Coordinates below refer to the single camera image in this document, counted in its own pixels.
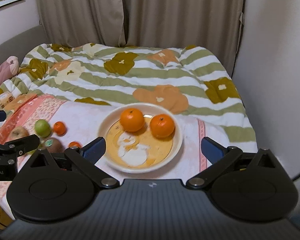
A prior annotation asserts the brown kiwi with sticker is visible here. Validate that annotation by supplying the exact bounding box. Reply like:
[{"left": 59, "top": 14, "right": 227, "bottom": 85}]
[{"left": 43, "top": 137, "right": 64, "bottom": 153}]

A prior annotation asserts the pink floral towel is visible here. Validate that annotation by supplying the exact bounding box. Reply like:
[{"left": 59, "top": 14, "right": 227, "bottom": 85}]
[{"left": 0, "top": 96, "right": 232, "bottom": 181}]

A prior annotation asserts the green apple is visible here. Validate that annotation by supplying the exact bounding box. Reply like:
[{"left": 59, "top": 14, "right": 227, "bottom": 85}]
[{"left": 34, "top": 119, "right": 51, "bottom": 138}]

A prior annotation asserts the cream yellow bowl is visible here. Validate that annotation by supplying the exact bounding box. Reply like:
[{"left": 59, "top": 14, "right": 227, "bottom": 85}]
[{"left": 97, "top": 103, "right": 183, "bottom": 173}]

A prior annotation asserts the pink plush toy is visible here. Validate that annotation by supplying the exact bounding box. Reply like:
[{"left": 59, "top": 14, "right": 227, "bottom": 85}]
[{"left": 0, "top": 56, "right": 19, "bottom": 85}]

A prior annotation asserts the red yellow apple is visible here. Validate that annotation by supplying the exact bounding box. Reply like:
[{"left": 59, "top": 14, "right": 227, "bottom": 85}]
[{"left": 7, "top": 126, "right": 29, "bottom": 141}]

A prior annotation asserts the large orange right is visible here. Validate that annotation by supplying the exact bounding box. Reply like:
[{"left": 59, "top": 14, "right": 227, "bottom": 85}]
[{"left": 149, "top": 114, "right": 175, "bottom": 139}]

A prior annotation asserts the large orange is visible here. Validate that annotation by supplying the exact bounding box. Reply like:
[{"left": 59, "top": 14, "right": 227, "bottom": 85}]
[
  {"left": 149, "top": 114, "right": 175, "bottom": 139},
  {"left": 120, "top": 108, "right": 145, "bottom": 132}
]

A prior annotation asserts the small printed box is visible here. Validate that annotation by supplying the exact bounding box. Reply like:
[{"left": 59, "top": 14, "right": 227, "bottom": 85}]
[{"left": 0, "top": 92, "right": 14, "bottom": 110}]

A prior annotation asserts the beige curtain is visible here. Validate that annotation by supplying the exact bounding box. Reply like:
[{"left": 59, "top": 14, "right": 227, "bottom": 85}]
[{"left": 36, "top": 0, "right": 244, "bottom": 74}]

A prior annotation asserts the grey headboard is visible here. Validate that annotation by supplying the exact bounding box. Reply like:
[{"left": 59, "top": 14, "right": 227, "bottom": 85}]
[{"left": 0, "top": 25, "right": 50, "bottom": 65}]

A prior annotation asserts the small mandarin orange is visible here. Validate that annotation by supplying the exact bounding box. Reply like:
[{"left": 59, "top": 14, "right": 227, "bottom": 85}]
[
  {"left": 68, "top": 141, "right": 82, "bottom": 148},
  {"left": 53, "top": 121, "right": 67, "bottom": 136}
]

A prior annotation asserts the green striped floral duvet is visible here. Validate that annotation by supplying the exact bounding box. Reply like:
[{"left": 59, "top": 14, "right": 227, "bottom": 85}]
[{"left": 0, "top": 43, "right": 256, "bottom": 145}]

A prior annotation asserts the large orange left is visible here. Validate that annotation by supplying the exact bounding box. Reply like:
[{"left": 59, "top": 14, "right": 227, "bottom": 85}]
[{"left": 120, "top": 108, "right": 145, "bottom": 132}]

